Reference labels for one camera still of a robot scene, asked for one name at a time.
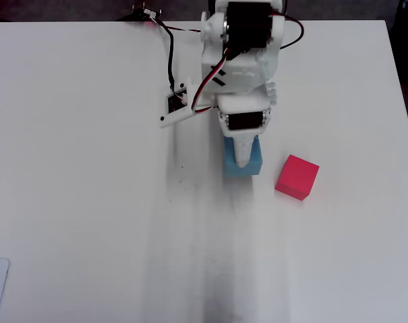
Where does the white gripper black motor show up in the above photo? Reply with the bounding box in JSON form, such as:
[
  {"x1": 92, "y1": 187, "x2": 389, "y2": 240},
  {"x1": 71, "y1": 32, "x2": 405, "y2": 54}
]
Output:
[{"x1": 216, "y1": 95, "x2": 272, "y2": 168}]

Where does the blue foam cube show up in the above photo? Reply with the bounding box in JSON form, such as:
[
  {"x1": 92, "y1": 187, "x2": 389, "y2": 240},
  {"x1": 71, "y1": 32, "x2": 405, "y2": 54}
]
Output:
[{"x1": 222, "y1": 135, "x2": 264, "y2": 178}]

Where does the red foam cube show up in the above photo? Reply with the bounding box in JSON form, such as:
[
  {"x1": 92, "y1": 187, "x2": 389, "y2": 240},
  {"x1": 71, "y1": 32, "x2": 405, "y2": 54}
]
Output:
[{"x1": 274, "y1": 154, "x2": 321, "y2": 202}]

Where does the small controller circuit board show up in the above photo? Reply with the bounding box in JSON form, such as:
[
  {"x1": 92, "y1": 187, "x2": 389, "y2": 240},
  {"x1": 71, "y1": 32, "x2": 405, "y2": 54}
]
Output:
[{"x1": 131, "y1": 5, "x2": 163, "y2": 20}]

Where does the white mounted wrist camera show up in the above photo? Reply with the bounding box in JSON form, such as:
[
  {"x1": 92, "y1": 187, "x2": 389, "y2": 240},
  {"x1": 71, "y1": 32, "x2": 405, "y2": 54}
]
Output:
[{"x1": 158, "y1": 76, "x2": 198, "y2": 129}]

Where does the red white black servo cable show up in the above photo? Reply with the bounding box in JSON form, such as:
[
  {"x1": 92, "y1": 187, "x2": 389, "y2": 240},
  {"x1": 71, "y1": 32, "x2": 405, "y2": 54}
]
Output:
[{"x1": 191, "y1": 48, "x2": 231, "y2": 114}]

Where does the black camera cable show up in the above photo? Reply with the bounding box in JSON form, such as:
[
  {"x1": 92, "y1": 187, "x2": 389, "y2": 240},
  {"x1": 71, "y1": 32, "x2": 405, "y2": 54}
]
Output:
[{"x1": 149, "y1": 18, "x2": 176, "y2": 94}]

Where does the red black looping motor cable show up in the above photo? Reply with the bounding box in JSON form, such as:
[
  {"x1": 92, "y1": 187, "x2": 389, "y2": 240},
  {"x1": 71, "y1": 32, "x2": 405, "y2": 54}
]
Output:
[{"x1": 270, "y1": 12, "x2": 305, "y2": 50}]

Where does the thin red white power cable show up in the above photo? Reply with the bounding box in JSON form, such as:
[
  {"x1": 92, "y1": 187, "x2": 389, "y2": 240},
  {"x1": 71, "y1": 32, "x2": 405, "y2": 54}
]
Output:
[{"x1": 153, "y1": 20, "x2": 204, "y2": 34}]

